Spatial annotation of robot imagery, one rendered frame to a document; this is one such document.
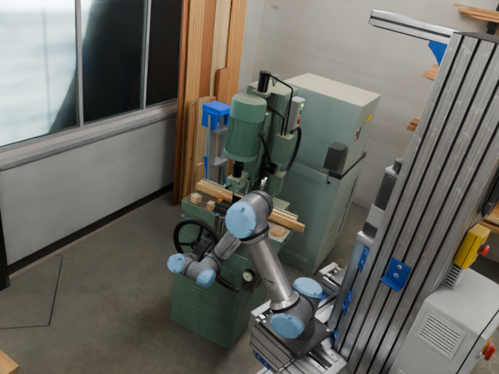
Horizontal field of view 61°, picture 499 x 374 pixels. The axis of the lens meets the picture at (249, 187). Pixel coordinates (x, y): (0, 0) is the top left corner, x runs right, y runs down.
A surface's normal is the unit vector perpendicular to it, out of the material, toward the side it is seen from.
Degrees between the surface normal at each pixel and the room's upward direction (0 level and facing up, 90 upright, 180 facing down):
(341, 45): 90
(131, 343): 0
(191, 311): 90
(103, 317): 0
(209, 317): 90
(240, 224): 84
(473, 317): 0
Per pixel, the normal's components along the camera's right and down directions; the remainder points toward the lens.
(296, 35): -0.51, 0.33
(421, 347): -0.71, 0.23
